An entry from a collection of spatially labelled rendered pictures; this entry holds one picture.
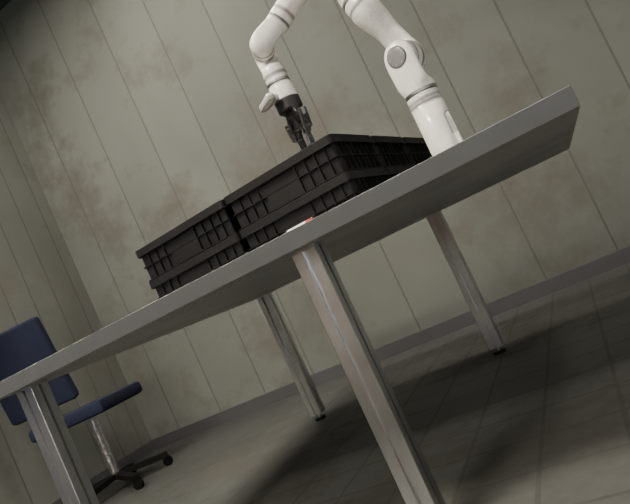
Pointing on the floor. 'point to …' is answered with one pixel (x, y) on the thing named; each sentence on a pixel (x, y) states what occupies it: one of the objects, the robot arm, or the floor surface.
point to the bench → (335, 237)
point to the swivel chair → (5, 366)
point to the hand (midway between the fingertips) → (307, 144)
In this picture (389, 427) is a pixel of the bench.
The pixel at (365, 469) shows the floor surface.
